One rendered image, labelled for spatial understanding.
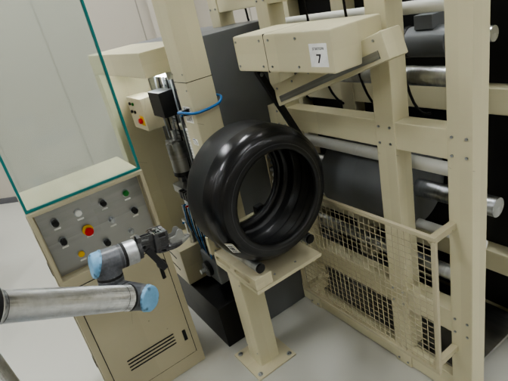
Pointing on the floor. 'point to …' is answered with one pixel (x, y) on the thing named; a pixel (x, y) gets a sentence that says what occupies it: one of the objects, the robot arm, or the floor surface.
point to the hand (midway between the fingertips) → (187, 236)
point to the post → (173, 17)
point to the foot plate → (267, 363)
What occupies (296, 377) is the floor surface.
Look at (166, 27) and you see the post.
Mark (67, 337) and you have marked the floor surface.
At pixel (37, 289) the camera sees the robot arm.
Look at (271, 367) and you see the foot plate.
